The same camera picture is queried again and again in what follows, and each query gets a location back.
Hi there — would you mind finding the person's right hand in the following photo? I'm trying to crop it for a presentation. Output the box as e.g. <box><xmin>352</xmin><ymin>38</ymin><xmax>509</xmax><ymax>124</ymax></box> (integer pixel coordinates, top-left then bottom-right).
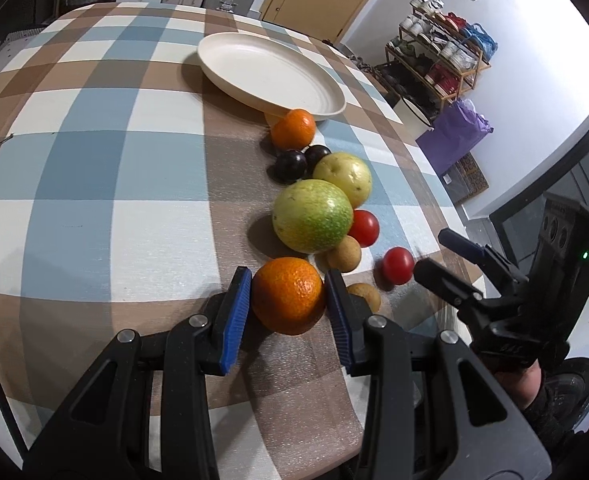
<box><xmin>494</xmin><ymin>360</ymin><xmax>542</xmax><ymax>410</ymax></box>

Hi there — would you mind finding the small orange mandarin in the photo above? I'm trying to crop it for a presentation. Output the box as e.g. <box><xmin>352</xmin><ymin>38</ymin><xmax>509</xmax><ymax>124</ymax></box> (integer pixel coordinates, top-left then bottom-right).
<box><xmin>270</xmin><ymin>108</ymin><xmax>316</xmax><ymax>151</ymax></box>

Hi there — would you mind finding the red tomato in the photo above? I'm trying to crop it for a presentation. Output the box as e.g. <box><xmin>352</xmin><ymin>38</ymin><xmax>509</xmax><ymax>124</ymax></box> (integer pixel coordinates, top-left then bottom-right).
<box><xmin>349</xmin><ymin>209</ymin><xmax>380</xmax><ymax>247</ymax></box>
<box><xmin>381</xmin><ymin>247</ymin><xmax>415</xmax><ymax>285</ymax></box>

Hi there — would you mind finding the dark plum right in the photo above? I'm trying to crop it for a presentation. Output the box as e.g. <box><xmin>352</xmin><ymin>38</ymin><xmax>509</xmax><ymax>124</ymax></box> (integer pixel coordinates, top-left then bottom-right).
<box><xmin>304</xmin><ymin>144</ymin><xmax>331</xmax><ymax>174</ymax></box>

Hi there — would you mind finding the yellow green round fruit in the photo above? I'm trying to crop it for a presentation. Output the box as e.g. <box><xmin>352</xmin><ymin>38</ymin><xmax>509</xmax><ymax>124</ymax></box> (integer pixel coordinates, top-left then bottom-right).
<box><xmin>312</xmin><ymin>152</ymin><xmax>373</xmax><ymax>209</ymax></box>

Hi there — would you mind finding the cream round plate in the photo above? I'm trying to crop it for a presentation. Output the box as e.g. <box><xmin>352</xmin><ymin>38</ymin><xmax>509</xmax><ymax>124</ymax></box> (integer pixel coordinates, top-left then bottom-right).
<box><xmin>197</xmin><ymin>32</ymin><xmax>347</xmax><ymax>122</ymax></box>

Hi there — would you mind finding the checkered tablecloth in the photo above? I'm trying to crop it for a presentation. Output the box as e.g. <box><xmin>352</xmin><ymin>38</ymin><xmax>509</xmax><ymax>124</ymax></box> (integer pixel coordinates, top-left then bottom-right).
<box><xmin>0</xmin><ymin>3</ymin><xmax>479</xmax><ymax>443</ymax></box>

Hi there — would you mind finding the dark plum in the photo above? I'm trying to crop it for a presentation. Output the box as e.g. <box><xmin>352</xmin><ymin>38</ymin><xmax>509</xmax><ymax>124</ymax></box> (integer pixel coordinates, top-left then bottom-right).
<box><xmin>273</xmin><ymin>150</ymin><xmax>308</xmax><ymax>183</ymax></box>
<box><xmin>304</xmin><ymin>144</ymin><xmax>331</xmax><ymax>174</ymax></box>

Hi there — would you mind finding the dark plum left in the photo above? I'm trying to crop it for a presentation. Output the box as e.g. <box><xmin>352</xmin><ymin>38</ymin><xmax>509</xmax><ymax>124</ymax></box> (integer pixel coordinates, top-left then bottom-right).
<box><xmin>273</xmin><ymin>150</ymin><xmax>308</xmax><ymax>183</ymax></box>

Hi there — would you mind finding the purple bag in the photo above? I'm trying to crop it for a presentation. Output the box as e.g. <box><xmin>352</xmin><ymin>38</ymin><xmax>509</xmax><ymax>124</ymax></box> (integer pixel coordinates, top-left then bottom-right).
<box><xmin>417</xmin><ymin>99</ymin><xmax>494</xmax><ymax>176</ymax></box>

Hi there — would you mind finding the large green yellow fruit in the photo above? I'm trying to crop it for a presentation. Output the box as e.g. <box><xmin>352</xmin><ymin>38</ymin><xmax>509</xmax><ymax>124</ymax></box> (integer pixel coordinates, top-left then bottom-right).
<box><xmin>272</xmin><ymin>179</ymin><xmax>353</xmax><ymax>254</ymax></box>

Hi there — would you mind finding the large orange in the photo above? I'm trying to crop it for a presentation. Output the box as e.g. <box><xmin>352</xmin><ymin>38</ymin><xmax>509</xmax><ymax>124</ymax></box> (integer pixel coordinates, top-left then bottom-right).
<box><xmin>251</xmin><ymin>257</ymin><xmax>325</xmax><ymax>336</ymax></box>

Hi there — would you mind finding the white trash bin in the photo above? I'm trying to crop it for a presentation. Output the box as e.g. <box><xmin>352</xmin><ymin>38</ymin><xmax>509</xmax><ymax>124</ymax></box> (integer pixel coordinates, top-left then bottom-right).
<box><xmin>393</xmin><ymin>98</ymin><xmax>431</xmax><ymax>139</ymax></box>

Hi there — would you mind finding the brown longan fruit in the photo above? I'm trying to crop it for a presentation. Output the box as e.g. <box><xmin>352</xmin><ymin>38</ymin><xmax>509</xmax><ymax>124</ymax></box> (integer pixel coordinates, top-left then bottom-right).
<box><xmin>325</xmin><ymin>235</ymin><xmax>362</xmax><ymax>273</ymax></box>
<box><xmin>347</xmin><ymin>283</ymin><xmax>381</xmax><ymax>313</ymax></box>

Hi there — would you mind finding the wooden shoe rack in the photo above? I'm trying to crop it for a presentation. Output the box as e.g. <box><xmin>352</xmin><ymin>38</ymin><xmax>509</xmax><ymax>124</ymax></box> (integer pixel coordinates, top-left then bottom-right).
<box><xmin>383</xmin><ymin>0</ymin><xmax>499</xmax><ymax>114</ymax></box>

